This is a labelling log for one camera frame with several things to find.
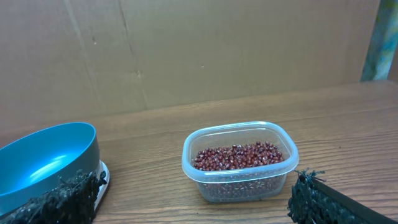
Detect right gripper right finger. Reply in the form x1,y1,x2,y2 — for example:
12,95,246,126
287,169,397,224

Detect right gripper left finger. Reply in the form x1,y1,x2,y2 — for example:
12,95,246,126
1,170,107,224

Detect teal blue bowl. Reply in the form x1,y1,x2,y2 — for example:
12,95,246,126
1,122,100,215

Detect white digital kitchen scale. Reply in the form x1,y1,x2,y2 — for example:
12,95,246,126
93,160,111,215

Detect red adzuki beans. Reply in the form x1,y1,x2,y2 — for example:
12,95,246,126
193,141,285,203

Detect clear plastic container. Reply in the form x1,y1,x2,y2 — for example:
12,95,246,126
182,121,299,203

